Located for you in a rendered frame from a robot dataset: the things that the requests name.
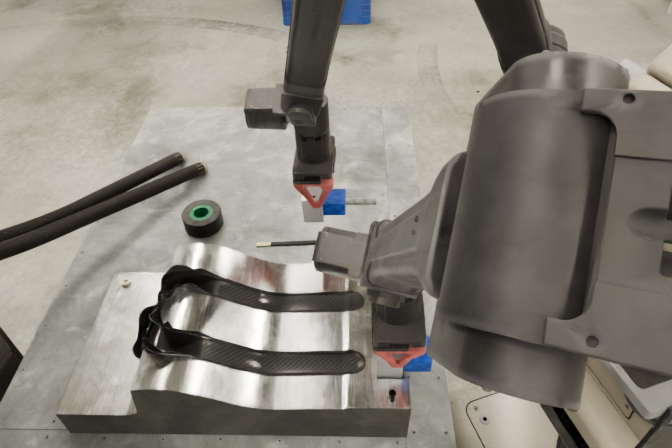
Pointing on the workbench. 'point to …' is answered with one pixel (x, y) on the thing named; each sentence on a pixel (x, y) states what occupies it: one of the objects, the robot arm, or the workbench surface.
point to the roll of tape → (202, 218)
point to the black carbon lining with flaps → (349, 364)
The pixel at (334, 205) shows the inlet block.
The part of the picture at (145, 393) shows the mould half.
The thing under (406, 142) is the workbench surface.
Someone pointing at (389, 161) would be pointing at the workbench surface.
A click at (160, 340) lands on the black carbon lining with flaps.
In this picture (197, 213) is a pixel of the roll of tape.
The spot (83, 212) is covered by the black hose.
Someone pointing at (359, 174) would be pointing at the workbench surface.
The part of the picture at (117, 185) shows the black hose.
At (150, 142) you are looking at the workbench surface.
